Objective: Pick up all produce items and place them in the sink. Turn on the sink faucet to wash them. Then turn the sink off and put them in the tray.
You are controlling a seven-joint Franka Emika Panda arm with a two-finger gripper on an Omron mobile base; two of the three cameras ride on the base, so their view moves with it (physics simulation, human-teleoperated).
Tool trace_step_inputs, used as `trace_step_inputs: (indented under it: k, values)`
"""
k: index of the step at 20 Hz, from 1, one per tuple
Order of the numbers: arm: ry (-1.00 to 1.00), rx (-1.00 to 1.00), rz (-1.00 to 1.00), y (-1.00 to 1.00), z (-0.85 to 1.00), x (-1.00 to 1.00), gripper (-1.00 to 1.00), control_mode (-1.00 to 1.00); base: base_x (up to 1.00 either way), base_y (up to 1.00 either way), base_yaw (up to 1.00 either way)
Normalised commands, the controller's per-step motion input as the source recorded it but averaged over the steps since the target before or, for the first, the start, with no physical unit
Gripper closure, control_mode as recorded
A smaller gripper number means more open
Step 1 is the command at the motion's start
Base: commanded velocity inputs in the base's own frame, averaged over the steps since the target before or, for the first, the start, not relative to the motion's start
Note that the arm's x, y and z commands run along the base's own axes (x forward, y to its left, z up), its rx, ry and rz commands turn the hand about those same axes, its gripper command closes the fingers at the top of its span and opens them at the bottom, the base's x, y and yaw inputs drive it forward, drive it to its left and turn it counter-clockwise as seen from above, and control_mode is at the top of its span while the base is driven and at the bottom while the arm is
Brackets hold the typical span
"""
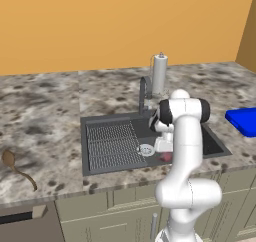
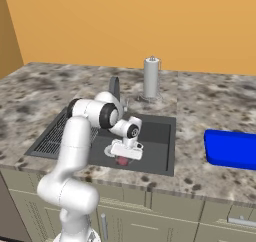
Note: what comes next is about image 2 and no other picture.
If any grey drawer handle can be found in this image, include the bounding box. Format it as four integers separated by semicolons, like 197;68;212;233
227;215;256;228

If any wire paper towel holder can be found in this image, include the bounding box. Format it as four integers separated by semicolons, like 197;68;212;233
136;55;164;104

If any beige cupboard door with handle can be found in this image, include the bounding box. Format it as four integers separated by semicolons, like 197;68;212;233
89;205;201;242

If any beige false drawer front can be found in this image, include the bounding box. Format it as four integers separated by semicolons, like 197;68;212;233
98;185;205;223

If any grey paper towel roll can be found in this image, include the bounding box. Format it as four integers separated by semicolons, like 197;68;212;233
143;56;159;99

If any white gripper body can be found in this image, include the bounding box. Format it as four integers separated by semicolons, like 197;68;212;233
110;138;143;161

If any grey cupboard handle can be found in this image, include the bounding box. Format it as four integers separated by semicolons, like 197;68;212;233
100;213;108;242

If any blue tray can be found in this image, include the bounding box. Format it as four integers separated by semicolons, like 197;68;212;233
203;129;256;171

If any dark grey sink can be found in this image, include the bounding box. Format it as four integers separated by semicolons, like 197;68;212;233
24;105;177;177

